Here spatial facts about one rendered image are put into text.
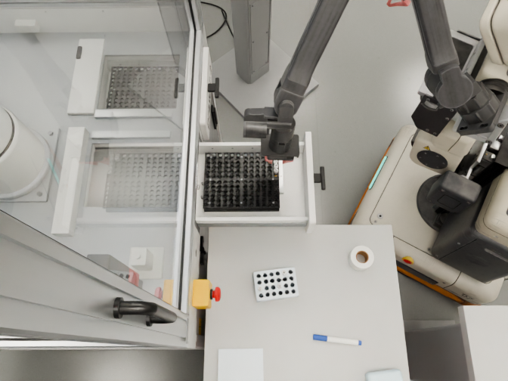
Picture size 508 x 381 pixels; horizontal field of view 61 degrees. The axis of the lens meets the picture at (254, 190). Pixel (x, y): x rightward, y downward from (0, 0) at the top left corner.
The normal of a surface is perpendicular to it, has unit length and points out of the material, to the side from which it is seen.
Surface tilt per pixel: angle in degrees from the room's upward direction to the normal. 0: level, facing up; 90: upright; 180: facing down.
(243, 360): 0
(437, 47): 54
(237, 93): 5
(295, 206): 0
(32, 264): 90
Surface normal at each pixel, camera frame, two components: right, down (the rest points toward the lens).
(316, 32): -0.07, 0.58
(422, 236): -0.01, -0.36
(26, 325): 1.00, 0.00
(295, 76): 0.01, 0.40
